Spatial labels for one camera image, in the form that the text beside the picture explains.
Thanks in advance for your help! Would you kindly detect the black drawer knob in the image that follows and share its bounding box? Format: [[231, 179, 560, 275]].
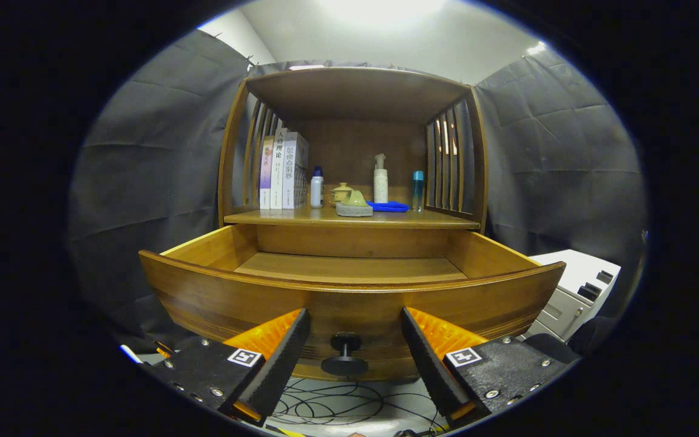
[[321, 332, 370, 377]]

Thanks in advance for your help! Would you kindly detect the white pump bottle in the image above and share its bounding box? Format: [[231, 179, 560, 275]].
[[373, 154, 389, 204]]

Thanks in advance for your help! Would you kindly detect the green scrub brush grey sponge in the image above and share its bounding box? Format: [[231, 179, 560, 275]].
[[335, 189, 374, 218]]

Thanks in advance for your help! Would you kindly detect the white bottle with blue cap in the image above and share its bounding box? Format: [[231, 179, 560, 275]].
[[310, 166, 325, 209]]

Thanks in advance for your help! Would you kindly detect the thick white patterned book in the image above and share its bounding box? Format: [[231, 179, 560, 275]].
[[282, 131, 310, 210]]

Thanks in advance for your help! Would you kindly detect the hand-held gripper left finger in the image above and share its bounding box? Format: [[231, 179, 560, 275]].
[[143, 308, 311, 427]]

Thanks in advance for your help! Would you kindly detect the brown wooden drawer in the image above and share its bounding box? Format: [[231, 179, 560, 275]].
[[138, 225, 567, 382]]

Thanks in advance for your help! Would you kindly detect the brown wooden cabinet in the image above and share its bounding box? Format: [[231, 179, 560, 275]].
[[137, 66, 567, 383]]

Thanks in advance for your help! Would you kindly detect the thin white book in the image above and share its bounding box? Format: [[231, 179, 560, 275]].
[[270, 127, 288, 210]]

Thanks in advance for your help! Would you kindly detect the white drawer unit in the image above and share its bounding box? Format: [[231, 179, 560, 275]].
[[519, 249, 622, 344]]

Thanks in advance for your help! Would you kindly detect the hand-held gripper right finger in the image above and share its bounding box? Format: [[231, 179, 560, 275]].
[[402, 307, 578, 429]]

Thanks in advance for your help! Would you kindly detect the dark rounded object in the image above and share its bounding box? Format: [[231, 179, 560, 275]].
[[568, 316, 620, 359]]

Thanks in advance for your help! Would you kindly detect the purple book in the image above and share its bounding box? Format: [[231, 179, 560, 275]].
[[259, 135, 275, 210]]

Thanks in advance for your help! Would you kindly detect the brown wooden countertop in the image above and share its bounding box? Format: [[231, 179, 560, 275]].
[[223, 205, 482, 230]]

